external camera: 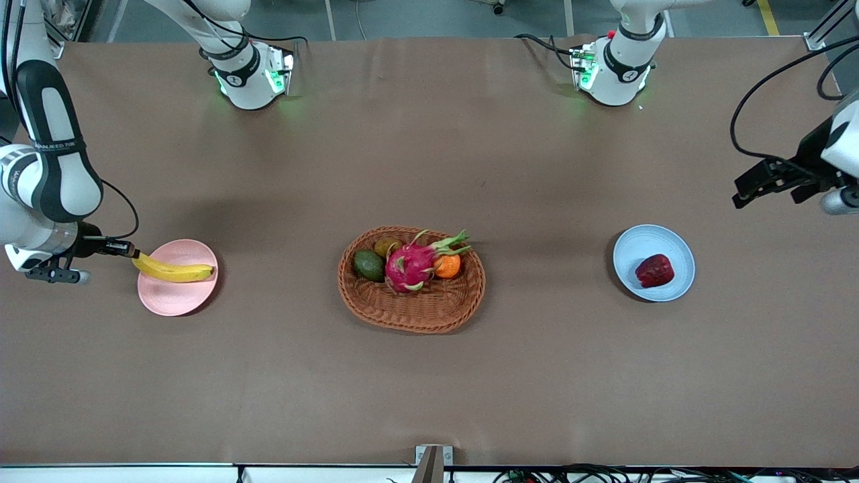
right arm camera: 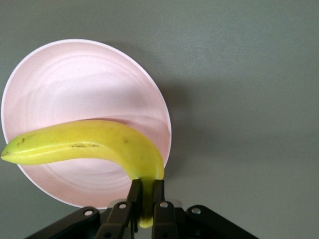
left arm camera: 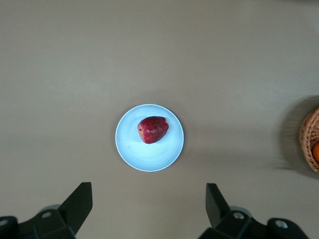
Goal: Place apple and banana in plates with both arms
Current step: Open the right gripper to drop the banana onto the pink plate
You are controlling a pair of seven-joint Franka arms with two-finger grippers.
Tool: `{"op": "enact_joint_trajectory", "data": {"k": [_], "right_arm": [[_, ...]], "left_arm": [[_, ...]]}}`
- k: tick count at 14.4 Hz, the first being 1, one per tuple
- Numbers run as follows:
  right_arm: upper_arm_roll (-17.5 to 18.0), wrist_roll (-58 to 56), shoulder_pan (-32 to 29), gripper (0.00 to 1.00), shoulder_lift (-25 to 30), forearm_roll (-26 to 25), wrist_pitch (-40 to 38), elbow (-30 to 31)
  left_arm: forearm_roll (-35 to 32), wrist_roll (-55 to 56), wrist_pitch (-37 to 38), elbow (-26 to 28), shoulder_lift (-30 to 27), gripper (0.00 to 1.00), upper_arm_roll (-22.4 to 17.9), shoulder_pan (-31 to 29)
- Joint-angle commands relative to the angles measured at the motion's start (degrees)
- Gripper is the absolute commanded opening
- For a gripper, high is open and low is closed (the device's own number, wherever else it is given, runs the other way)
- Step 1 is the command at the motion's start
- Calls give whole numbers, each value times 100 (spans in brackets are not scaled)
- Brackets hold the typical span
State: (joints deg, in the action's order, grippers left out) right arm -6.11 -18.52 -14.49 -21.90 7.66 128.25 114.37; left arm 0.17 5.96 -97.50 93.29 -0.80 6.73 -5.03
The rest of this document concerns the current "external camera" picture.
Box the yellow banana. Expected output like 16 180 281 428
132 251 215 283

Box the dark red apple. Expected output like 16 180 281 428
635 254 675 288

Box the pink round plate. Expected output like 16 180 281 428
137 239 219 317

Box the light blue round plate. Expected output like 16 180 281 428
613 224 696 303

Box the green avocado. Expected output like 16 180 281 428
354 250 386 283

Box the pink dragon fruit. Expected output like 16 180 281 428
385 229 472 294

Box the brown wicker basket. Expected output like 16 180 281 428
338 226 486 335

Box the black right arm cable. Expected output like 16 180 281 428
99 178 140 241

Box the white table edge rail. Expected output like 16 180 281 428
0 463 859 483

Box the black base power cable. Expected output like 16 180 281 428
514 32 579 68
238 22 314 48

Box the black cable bundle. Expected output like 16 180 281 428
493 463 859 483

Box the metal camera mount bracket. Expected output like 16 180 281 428
415 445 454 483

